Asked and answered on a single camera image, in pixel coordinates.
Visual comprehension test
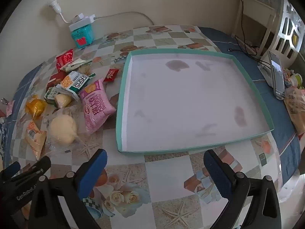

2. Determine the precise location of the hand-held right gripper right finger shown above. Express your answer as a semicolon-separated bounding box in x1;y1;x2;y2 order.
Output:
203;149;282;229

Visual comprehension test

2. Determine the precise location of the blue tablecloth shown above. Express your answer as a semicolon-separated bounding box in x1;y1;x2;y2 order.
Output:
0;26;302;184

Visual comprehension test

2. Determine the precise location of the red biscuit packet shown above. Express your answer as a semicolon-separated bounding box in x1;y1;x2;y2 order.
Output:
46;73;68;89

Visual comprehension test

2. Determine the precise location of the white snack packet orange print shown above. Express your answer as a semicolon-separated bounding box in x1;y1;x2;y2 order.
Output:
59;58;92;72

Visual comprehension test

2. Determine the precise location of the round bun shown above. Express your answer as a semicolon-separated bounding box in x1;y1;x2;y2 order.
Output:
43;108;84;153

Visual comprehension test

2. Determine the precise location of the brown paper bag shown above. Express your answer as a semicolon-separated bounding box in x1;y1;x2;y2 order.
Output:
283;86;305;135

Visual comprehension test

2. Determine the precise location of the teal box with red crab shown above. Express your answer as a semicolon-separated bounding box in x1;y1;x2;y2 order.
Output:
69;23;94;49

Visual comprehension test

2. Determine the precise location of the teal shallow cardboard box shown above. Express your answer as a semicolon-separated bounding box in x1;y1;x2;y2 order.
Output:
116;48;274;154

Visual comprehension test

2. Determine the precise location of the checkered printed tablecloth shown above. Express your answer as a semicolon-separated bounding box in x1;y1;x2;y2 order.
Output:
3;24;283;229

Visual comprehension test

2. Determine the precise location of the white wall plug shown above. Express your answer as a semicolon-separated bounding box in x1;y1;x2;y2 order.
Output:
46;0;69;24

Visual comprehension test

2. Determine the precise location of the golden snack packet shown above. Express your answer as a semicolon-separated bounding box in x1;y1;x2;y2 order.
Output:
25;95;47;120

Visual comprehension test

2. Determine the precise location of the smartphone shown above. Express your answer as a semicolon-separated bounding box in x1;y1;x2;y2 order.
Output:
268;51;286;99

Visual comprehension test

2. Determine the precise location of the white cable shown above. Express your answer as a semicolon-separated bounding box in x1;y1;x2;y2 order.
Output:
95;11;155;26

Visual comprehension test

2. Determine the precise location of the white phone stand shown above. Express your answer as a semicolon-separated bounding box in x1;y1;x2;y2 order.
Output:
257;57;274;87

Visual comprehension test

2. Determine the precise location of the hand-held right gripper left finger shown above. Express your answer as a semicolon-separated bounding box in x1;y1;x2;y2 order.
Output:
29;148;108;229

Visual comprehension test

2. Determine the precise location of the colourful striped packet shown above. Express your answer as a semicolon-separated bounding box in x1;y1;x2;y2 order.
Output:
282;68;293;87

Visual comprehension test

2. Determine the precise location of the white lattice chair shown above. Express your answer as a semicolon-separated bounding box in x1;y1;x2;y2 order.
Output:
269;0;305;69

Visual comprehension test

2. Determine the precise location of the red snack packet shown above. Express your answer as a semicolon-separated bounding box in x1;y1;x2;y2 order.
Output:
55;49;74;72

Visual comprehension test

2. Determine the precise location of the black cable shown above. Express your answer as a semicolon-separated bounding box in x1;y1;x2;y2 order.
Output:
227;0;262;64

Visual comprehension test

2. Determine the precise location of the small green white packet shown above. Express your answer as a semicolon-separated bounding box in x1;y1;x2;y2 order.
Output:
44;87;60;104

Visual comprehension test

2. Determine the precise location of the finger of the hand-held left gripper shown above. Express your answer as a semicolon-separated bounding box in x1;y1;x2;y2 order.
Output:
0;161;21;183
26;157;51;180

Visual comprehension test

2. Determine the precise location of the green white cracker packet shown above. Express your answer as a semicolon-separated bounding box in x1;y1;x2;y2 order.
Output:
56;70;94;101

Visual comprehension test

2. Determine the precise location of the pink snack packet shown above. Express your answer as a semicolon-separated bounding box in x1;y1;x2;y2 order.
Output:
79;79;117;135

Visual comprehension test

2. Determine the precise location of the light green plastic cup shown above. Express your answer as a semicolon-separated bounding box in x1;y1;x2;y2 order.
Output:
292;73;303;87

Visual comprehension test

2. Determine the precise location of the white plastic bag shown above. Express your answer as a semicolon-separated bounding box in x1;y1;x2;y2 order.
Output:
279;169;305;203

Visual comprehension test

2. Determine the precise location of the small yellow cake piece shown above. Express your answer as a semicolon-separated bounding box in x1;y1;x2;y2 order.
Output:
54;93;72;108

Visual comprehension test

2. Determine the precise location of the cream plastic stool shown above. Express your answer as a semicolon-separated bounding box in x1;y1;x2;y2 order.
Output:
235;0;277;50

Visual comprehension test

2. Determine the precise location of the small red candy packet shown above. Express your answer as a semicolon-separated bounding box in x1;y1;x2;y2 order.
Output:
103;68;120;83

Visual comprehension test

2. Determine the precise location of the round cracker clear packet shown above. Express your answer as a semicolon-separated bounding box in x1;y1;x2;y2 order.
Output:
80;62;96;78

